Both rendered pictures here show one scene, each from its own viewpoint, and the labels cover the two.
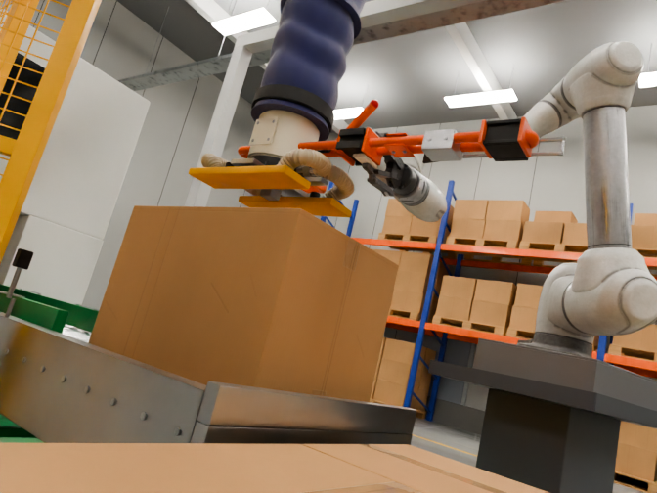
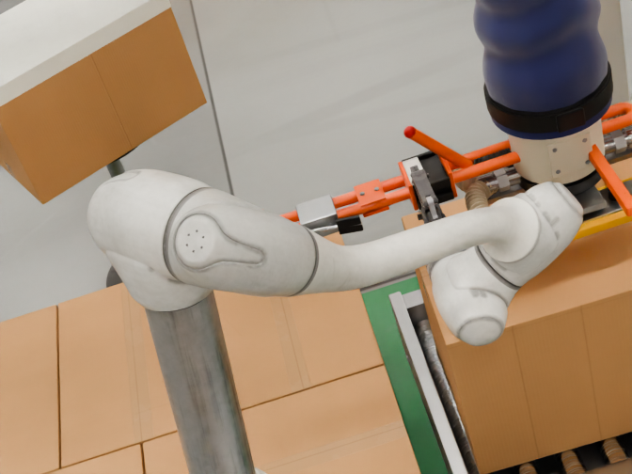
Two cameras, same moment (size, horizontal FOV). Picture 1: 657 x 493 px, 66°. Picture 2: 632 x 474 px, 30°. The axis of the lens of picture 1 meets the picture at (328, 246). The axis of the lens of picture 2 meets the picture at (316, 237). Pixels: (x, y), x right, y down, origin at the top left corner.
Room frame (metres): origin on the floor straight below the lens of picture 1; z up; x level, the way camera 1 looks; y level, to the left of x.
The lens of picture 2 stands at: (2.38, -1.24, 2.53)
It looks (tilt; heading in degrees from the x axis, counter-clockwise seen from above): 39 degrees down; 143
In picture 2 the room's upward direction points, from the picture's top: 19 degrees counter-clockwise
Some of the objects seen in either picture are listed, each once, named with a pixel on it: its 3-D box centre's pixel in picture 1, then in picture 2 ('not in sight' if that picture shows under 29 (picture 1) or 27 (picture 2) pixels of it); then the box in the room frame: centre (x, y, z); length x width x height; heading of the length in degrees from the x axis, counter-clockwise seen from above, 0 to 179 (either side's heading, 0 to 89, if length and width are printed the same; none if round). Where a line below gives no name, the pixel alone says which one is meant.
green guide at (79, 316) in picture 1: (82, 316); not in sight; (2.22, 0.94, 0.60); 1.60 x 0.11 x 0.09; 52
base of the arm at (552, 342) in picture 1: (554, 347); not in sight; (1.46, -0.71, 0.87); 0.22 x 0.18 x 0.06; 38
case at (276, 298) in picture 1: (241, 309); (577, 304); (1.29, 0.17, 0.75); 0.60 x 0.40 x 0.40; 50
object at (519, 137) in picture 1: (505, 138); not in sight; (0.92, -0.29, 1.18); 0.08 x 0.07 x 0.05; 52
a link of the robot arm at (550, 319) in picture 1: (571, 301); not in sight; (1.43, -0.72, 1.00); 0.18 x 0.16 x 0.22; 2
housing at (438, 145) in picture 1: (443, 146); (318, 217); (1.01, -0.19, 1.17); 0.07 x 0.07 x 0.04; 52
